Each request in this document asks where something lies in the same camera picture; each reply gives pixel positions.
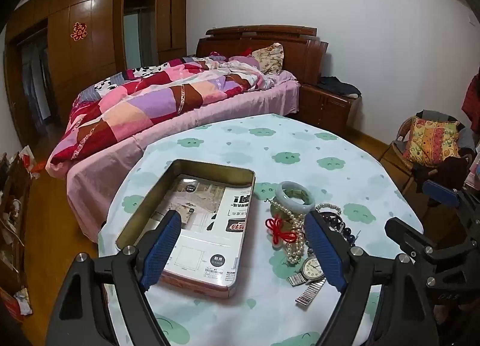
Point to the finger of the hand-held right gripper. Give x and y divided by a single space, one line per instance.
440 193
405 235

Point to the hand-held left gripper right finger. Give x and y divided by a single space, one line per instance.
324 248

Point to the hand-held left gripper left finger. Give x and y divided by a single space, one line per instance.
161 248

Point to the silver metal wristwatch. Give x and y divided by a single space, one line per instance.
310 266

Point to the rectangular metal tin box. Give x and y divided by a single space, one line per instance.
210 218

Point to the printed paper insert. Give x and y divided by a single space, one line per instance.
210 241

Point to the pale green jade bangle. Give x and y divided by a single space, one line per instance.
296 206

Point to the colourful patterned cushion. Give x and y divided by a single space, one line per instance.
431 141

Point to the chair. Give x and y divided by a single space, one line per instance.
397 147

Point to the bed with pink sheet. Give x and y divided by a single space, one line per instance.
112 166

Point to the red hanging cloth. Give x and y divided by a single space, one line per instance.
472 98

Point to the wooden nightstand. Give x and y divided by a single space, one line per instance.
330 110

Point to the patchwork quilt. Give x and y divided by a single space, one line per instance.
150 106

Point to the dark folded clothes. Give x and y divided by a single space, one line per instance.
337 86

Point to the low wooden cabinet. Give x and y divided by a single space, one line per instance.
13 211

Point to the red and white bag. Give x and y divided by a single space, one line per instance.
28 160

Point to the wooden headboard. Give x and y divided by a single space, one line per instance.
300 53

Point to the floral pillow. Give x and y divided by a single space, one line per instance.
268 59

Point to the red paper decoration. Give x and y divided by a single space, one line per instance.
78 31

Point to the wooden wardrobe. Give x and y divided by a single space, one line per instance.
93 23

